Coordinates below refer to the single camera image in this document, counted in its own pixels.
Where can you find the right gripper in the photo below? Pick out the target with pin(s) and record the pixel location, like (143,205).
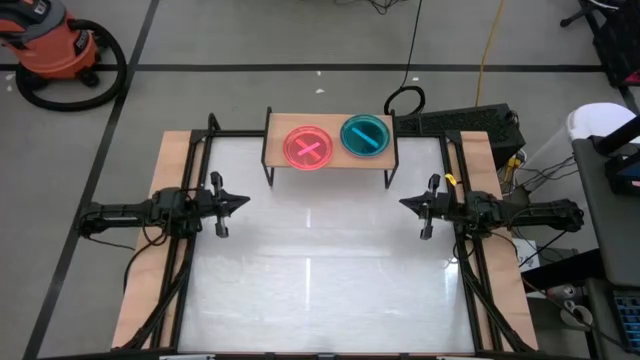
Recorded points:
(442,205)

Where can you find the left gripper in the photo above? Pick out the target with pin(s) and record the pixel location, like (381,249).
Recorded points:
(210,204)

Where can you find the teal transparent plate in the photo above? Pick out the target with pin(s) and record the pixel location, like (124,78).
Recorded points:
(352,125)
(365,136)

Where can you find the pink transparent plate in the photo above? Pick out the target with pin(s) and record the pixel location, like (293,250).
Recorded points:
(307,148)

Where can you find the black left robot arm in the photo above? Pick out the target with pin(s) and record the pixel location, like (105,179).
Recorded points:
(130,212)

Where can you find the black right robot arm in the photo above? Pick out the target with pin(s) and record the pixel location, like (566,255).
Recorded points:
(520,212)

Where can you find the yellow tag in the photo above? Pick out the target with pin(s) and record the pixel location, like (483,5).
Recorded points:
(449,179)

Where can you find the wooden side board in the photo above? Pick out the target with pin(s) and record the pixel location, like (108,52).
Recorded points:
(480,160)
(172,160)

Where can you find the black computer tower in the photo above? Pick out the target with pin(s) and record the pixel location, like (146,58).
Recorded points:
(475,125)

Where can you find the yellow power plugs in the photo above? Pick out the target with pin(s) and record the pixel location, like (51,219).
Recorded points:
(510,167)

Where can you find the white paper box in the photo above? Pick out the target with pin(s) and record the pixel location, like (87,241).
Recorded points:
(529,252)

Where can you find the orange shop vacuum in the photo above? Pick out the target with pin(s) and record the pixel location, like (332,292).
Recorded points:
(50,50)
(121,70)

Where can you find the grey desk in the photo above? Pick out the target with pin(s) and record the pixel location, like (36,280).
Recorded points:
(610,235)

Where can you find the white trash bin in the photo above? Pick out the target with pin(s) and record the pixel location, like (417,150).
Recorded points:
(600,120)

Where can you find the dark desk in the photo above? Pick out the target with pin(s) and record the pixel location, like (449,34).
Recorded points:
(600,320)

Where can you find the black keyboard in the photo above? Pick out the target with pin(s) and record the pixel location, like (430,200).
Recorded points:
(630,320)

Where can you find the black office chair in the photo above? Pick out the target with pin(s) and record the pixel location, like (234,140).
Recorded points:
(620,40)

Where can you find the wooden shelf black metal frame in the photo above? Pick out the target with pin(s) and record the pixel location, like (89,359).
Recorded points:
(275,145)

